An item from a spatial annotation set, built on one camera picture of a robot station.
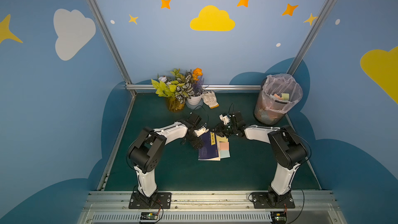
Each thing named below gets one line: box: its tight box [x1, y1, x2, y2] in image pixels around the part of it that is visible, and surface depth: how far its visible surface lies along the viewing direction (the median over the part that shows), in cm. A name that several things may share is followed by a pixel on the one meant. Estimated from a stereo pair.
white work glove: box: [202, 90, 220, 109], surface depth 121 cm
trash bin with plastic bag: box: [253, 73, 304, 126], surface depth 95 cm
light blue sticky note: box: [219, 149, 231, 159], surface depth 91 cm
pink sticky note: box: [219, 142, 230, 151], surface depth 94 cm
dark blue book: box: [197, 131, 221, 161], surface depth 90 cm
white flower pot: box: [185, 92, 204, 110], surface depth 113 cm
